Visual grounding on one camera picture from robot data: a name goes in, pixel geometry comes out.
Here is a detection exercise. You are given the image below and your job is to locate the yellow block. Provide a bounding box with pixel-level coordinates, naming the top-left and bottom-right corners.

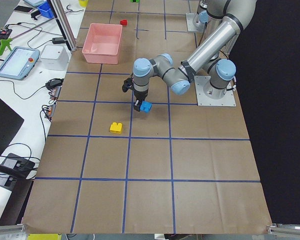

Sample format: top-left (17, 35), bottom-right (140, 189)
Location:
top-left (109, 122), bottom-right (123, 134)

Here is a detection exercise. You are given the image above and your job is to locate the black power adapter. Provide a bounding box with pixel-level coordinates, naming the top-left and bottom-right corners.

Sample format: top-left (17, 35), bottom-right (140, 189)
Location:
top-left (51, 37), bottom-right (66, 45)

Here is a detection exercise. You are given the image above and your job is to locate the green handled reacher grabber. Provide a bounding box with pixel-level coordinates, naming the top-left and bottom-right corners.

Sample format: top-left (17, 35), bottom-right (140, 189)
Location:
top-left (0, 18), bottom-right (54, 56)

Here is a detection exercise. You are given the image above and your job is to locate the teach pendant tablet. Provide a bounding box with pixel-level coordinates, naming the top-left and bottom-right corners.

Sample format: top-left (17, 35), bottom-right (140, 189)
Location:
top-left (0, 46), bottom-right (41, 81)

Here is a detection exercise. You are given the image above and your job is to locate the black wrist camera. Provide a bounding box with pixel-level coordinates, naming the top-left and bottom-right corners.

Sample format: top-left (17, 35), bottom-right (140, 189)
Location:
top-left (121, 77), bottom-right (134, 93)

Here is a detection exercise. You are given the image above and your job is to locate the aluminium frame post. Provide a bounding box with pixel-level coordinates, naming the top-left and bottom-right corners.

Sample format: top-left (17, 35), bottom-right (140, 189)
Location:
top-left (47, 0), bottom-right (77, 52)

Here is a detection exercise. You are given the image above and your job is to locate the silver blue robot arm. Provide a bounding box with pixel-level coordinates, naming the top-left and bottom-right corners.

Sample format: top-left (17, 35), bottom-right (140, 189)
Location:
top-left (122, 0), bottom-right (257, 113)

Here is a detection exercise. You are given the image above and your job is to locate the white cube device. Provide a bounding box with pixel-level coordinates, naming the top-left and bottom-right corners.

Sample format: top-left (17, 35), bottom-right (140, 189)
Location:
top-left (40, 44), bottom-right (69, 71)

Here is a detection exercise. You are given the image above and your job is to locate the blue plastic bin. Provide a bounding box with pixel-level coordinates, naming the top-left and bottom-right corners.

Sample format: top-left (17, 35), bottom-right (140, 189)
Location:
top-left (37, 2), bottom-right (55, 19)

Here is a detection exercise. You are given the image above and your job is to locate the pink plastic box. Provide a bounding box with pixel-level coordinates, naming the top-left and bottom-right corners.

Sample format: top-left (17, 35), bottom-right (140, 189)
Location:
top-left (82, 23), bottom-right (123, 65)

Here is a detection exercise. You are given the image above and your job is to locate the red block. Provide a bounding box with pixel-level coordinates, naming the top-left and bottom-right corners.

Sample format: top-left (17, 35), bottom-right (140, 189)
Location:
top-left (119, 19), bottom-right (128, 26)

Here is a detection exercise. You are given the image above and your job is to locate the blue block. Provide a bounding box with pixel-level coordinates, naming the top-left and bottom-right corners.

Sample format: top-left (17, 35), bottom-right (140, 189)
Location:
top-left (140, 101), bottom-right (153, 113)

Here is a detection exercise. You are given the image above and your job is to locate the black smartphone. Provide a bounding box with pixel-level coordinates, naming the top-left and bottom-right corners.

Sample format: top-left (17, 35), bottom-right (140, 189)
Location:
top-left (13, 5), bottom-right (34, 14)

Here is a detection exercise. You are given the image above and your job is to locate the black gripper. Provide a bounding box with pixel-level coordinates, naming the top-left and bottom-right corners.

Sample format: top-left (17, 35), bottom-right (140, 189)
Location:
top-left (133, 89), bottom-right (148, 112)

